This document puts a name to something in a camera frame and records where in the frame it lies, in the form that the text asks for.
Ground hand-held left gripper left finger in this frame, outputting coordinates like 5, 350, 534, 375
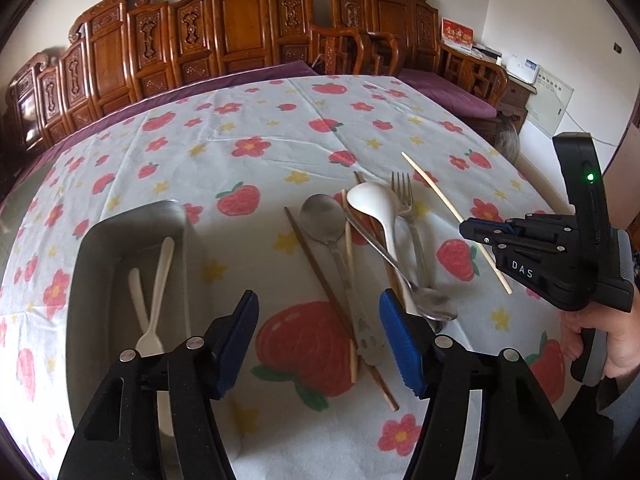
57, 289, 260, 480

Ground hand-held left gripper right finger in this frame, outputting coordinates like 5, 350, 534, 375
378, 288, 583, 480

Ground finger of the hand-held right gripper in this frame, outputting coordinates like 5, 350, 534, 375
504, 211, 580, 235
459, 217, 568, 261

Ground slim metal spoon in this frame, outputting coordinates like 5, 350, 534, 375
346, 210, 459, 322

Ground light bamboo chopstick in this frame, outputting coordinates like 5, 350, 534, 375
341, 188, 359, 385
401, 151, 514, 295

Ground metal fork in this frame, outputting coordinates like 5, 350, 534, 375
391, 171, 434, 293

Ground white ladle spoon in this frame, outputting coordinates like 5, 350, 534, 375
346, 181, 418, 313

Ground large metal spoon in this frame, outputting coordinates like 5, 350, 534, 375
299, 193, 386, 367

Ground grey metal tray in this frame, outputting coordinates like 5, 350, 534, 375
66, 199, 247, 480

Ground person's right forearm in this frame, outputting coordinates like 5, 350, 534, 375
594, 360, 640, 466

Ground person's right hand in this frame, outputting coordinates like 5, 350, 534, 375
559, 255, 640, 382

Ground grey furry thing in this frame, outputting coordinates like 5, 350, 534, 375
492, 114, 522, 162

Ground white plastic fork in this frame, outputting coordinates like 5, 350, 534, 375
136, 236, 176, 358

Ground white plastic spoon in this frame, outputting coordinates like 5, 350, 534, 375
128, 267, 175, 437

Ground wooden side table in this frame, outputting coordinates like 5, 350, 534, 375
495, 79, 539, 133

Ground purple armchair cushion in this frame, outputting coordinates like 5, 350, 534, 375
397, 67, 499, 122

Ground white box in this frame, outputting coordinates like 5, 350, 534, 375
504, 59, 541, 84

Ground stack of papers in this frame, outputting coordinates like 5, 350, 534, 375
470, 42, 503, 62

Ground red printed card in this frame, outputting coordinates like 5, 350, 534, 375
440, 17, 474, 54

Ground strawberry print tablecloth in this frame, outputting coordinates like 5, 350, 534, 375
0, 74, 576, 480

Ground carved wooden armchair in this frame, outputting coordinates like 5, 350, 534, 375
310, 0, 510, 111

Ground long purple seat cushion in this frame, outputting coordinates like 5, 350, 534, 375
0, 60, 321, 206

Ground long carved wooden bench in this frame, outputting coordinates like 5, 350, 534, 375
5, 0, 323, 156

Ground white cable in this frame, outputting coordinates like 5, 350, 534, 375
564, 109, 622, 148

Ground white wall chart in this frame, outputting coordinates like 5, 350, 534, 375
524, 77, 574, 137

